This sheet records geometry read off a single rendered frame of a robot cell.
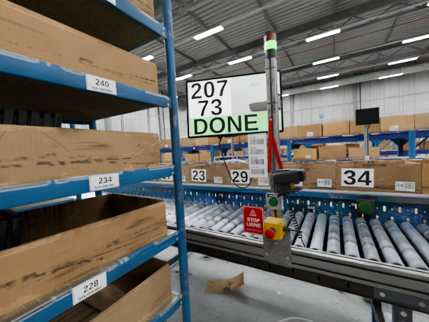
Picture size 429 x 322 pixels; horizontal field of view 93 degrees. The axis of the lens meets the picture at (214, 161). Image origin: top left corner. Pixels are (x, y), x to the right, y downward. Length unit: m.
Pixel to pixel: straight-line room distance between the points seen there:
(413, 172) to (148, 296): 1.39
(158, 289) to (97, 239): 0.27
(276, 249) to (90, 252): 0.73
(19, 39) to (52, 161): 0.21
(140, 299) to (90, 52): 0.61
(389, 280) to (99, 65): 1.09
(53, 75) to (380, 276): 1.08
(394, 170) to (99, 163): 1.43
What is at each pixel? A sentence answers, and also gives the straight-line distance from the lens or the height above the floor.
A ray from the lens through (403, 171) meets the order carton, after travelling 1.51.
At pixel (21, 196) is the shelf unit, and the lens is 0.43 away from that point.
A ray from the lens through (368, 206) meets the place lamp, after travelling 1.44.
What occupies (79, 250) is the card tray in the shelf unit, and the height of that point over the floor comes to 0.99.
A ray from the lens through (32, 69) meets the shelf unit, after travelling 0.46.
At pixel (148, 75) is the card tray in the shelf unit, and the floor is 1.40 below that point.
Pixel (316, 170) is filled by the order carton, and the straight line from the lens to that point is 1.48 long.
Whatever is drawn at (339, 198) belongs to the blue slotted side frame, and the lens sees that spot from 1.45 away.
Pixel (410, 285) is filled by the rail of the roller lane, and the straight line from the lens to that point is 1.02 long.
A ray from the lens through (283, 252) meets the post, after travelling 1.00.
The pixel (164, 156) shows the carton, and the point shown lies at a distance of 8.16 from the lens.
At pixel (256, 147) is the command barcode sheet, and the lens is 0.92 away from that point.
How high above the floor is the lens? 1.18
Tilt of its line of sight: 3 degrees down
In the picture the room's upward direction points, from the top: 3 degrees counter-clockwise
